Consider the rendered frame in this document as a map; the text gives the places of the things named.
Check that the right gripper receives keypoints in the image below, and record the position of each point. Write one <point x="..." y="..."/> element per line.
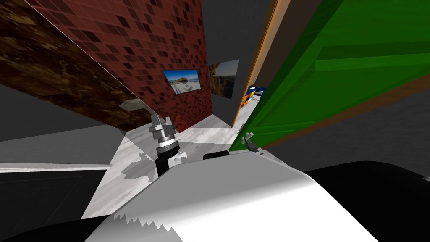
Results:
<point x="252" y="146"/>

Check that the brown cliff wall picture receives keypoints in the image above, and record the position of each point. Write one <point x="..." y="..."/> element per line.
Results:
<point x="223" y="79"/>

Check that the blue sky wall picture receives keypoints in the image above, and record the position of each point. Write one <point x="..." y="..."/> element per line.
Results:
<point x="182" y="81"/>

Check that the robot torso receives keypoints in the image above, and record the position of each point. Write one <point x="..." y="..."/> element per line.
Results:
<point x="235" y="201"/>

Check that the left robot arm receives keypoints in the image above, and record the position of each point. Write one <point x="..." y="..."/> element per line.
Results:
<point x="164" y="158"/>

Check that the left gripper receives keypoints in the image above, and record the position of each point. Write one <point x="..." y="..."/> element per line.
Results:
<point x="162" y="129"/>

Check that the green door leaf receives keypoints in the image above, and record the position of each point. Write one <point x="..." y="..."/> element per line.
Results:
<point x="336" y="74"/>

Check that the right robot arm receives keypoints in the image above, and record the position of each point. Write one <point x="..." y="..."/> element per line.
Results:
<point x="369" y="201"/>

